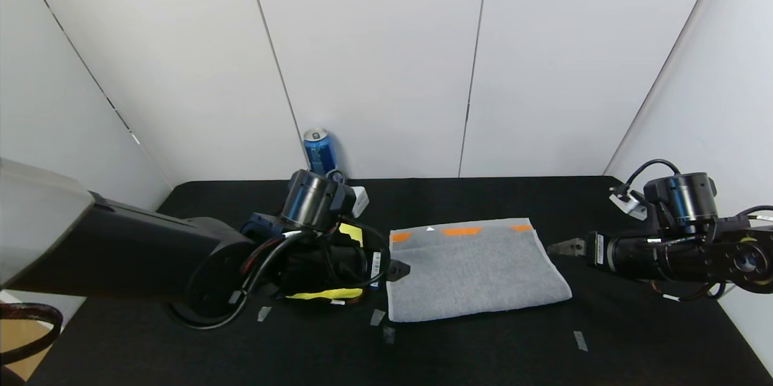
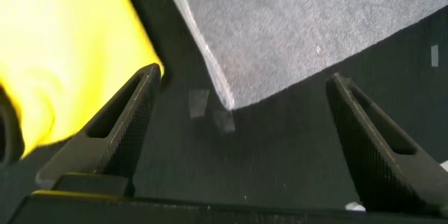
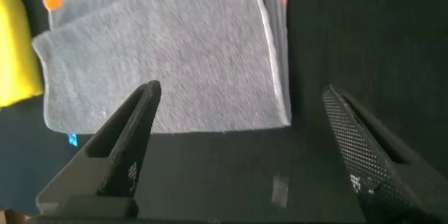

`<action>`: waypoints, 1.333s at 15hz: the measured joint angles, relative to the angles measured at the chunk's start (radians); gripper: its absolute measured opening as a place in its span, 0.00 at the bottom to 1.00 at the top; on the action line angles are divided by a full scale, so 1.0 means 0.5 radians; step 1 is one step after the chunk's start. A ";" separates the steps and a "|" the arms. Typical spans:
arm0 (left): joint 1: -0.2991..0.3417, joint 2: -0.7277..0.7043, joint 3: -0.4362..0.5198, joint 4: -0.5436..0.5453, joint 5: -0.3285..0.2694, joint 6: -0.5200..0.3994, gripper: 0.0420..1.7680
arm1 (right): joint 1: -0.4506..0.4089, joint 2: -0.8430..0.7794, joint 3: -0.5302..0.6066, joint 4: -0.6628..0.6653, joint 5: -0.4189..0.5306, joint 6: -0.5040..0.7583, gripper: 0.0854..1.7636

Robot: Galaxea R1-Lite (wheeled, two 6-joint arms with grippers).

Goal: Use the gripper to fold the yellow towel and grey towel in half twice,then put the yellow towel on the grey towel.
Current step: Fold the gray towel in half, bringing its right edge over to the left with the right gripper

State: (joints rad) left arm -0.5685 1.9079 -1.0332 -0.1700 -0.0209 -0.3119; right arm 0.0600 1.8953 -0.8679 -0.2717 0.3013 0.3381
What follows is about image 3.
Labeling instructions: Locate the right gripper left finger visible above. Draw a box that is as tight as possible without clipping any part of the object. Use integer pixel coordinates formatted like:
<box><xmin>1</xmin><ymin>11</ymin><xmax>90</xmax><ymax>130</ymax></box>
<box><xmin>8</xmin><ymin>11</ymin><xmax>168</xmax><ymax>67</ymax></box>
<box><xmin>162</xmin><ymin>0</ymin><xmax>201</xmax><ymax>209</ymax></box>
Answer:
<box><xmin>36</xmin><ymin>79</ymin><xmax>162</xmax><ymax>216</ymax></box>

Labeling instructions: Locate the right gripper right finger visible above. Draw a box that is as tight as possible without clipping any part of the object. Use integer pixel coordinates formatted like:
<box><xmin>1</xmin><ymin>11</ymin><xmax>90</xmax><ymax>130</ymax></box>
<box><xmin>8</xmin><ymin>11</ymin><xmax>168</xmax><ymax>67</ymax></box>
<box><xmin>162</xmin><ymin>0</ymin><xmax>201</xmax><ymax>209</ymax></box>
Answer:
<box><xmin>321</xmin><ymin>84</ymin><xmax>448</xmax><ymax>223</ymax></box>

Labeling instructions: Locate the grey towel with orange marks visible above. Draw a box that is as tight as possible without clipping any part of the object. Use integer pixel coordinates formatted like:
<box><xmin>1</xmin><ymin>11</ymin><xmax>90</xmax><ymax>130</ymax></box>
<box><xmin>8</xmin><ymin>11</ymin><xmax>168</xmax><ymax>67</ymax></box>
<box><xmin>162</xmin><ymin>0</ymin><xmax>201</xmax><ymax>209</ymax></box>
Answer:
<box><xmin>31</xmin><ymin>0</ymin><xmax>293</xmax><ymax>136</ymax></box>

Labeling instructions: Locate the yellow microfibre towel black edge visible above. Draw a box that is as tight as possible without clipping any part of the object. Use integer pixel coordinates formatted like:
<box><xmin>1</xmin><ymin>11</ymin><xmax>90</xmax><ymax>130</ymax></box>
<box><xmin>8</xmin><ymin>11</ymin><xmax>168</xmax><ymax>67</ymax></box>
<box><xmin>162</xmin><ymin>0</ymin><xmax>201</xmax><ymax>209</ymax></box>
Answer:
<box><xmin>0</xmin><ymin>0</ymin><xmax>45</xmax><ymax>109</ymax></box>

